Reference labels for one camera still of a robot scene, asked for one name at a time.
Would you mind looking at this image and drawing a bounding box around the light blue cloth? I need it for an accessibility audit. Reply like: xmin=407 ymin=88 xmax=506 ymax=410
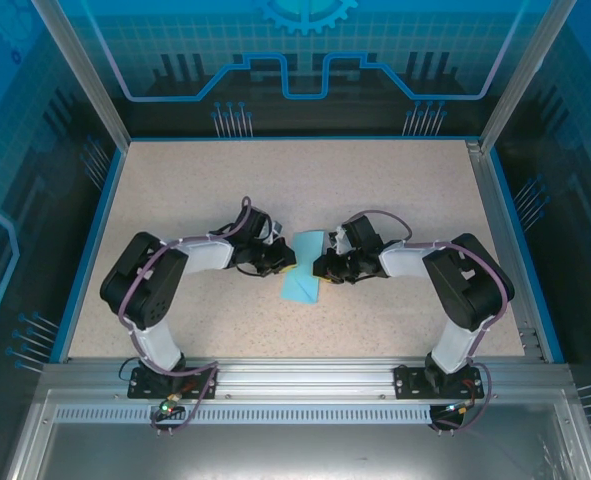
xmin=278 ymin=228 xmax=326 ymax=305

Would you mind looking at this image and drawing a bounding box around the sheet metal tray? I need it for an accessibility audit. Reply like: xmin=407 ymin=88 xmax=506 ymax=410
xmin=2 ymin=388 xmax=591 ymax=480

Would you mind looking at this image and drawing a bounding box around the blue table edge strip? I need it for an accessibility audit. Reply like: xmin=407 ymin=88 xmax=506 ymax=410
xmin=49 ymin=147 xmax=129 ymax=364
xmin=489 ymin=147 xmax=566 ymax=364

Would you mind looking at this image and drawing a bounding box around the aluminium mounting rail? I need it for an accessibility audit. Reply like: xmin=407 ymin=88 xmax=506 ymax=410
xmin=39 ymin=357 xmax=574 ymax=396

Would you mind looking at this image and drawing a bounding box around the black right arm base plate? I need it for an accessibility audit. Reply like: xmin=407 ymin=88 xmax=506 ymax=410
xmin=393 ymin=364 xmax=486 ymax=400

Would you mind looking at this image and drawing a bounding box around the slotted metal cable duct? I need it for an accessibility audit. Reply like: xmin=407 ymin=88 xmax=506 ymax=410
xmin=53 ymin=405 xmax=439 ymax=425

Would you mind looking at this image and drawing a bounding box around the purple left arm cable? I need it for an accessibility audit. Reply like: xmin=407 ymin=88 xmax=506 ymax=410
xmin=118 ymin=195 xmax=254 ymax=435

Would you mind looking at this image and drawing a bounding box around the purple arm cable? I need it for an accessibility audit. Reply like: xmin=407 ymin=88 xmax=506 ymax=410
xmin=118 ymin=195 xmax=254 ymax=435
xmin=347 ymin=209 xmax=517 ymax=436

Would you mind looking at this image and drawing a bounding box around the aluminium side rail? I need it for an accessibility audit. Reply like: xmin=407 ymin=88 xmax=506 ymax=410
xmin=467 ymin=140 xmax=546 ymax=361

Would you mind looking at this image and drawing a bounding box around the cable connector with orange wires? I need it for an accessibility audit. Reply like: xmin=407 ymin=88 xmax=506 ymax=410
xmin=439 ymin=397 xmax=477 ymax=417

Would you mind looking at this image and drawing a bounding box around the cable connector with green light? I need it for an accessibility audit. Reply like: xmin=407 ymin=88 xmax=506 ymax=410
xmin=155 ymin=391 xmax=185 ymax=417

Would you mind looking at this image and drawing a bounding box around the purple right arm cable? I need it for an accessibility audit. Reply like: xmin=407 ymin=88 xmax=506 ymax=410
xmin=347 ymin=209 xmax=517 ymax=436

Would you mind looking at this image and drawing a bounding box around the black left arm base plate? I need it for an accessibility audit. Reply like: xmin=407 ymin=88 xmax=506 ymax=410
xmin=127 ymin=366 xmax=220 ymax=400

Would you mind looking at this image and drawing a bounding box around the blue printed enclosure panel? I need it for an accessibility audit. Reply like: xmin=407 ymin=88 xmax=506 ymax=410
xmin=49 ymin=0 xmax=544 ymax=139
xmin=0 ymin=0 xmax=126 ymax=480
xmin=494 ymin=0 xmax=591 ymax=480

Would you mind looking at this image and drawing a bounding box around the aluminium frame post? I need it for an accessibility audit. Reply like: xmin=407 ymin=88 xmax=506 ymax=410
xmin=479 ymin=0 xmax=574 ymax=154
xmin=28 ymin=0 xmax=132 ymax=151

